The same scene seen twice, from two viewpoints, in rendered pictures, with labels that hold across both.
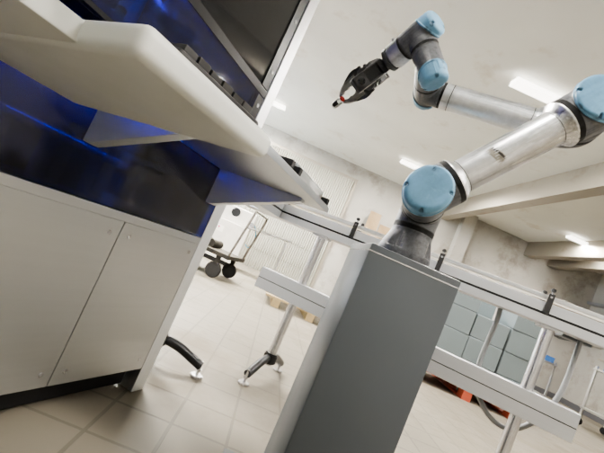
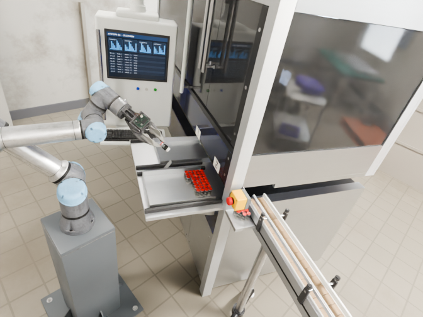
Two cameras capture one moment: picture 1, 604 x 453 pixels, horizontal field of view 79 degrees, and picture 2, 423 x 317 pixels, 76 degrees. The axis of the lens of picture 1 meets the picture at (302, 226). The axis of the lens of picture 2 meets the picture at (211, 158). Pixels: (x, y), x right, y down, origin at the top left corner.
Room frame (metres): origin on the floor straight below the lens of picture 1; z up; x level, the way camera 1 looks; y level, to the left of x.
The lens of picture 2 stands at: (2.00, -0.53, 1.87)
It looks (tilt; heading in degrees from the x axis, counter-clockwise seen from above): 35 degrees down; 132
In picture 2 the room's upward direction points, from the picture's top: 11 degrees clockwise
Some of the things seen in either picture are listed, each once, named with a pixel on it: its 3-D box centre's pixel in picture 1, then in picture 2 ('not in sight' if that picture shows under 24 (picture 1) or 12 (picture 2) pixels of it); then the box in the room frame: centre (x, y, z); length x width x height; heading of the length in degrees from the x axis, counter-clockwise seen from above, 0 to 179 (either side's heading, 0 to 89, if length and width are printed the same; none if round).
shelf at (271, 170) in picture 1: (222, 150); (177, 170); (1.02, 0.29, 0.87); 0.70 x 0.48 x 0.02; 158
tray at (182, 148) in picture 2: not in sight; (182, 149); (0.89, 0.42, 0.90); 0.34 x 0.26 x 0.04; 68
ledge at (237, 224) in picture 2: not in sight; (242, 218); (1.51, 0.34, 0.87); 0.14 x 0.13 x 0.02; 68
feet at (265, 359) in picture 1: (267, 364); not in sight; (2.07, -0.13, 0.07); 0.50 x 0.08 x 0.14; 158
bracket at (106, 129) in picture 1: (151, 136); not in sight; (0.79, 0.38, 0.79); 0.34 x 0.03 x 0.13; 68
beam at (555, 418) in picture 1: (391, 339); not in sight; (1.86, -0.64, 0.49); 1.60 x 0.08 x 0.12; 68
